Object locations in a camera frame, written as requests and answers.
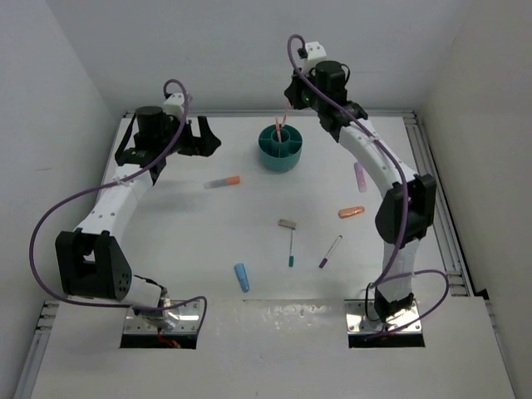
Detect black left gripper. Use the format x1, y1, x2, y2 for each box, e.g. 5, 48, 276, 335
155, 111, 219, 156

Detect pink pen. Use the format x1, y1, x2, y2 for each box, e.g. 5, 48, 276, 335
275, 117, 282, 144
279, 100, 290, 132

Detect orange capped grey marker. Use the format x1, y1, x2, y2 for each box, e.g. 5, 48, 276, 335
204, 176, 240, 190

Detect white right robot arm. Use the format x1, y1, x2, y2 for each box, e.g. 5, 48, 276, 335
284, 61, 436, 322

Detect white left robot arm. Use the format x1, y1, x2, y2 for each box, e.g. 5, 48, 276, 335
55, 106, 221, 315

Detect teal round pen holder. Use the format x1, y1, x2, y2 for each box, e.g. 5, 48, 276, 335
258, 125, 303, 173

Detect pink highlighter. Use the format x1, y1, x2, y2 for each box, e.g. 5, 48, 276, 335
354, 162, 367, 193

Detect small grey eraser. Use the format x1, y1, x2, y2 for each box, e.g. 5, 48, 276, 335
278, 219, 296, 229

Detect blue highlighter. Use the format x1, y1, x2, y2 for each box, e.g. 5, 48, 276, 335
234, 263, 250, 293

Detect orange highlighter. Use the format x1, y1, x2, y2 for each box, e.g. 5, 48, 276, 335
337, 206, 365, 219

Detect teal capped white pen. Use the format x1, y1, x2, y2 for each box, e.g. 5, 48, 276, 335
288, 229, 295, 268

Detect purple capped white pen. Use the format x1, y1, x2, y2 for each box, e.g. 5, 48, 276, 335
318, 234, 342, 269

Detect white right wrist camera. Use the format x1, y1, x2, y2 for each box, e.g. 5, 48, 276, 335
298, 42, 327, 75

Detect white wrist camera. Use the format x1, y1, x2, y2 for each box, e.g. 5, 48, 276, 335
298, 42, 327, 75
162, 93, 188, 118

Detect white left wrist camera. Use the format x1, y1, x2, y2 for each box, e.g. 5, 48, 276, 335
162, 93, 188, 118

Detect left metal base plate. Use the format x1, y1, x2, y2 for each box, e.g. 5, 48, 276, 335
123, 300, 203, 335

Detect metal base plate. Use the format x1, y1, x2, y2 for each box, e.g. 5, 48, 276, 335
123, 300, 203, 335
344, 299, 422, 336

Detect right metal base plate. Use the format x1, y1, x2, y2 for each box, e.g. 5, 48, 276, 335
344, 299, 422, 336

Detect aluminium frame rail right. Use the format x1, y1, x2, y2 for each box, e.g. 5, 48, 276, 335
403, 112, 490, 303

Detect aluminium frame rail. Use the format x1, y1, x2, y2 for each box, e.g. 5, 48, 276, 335
13, 300, 59, 399
403, 112, 490, 303

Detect aluminium frame rail left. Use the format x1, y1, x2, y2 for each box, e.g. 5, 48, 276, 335
13, 300, 59, 399

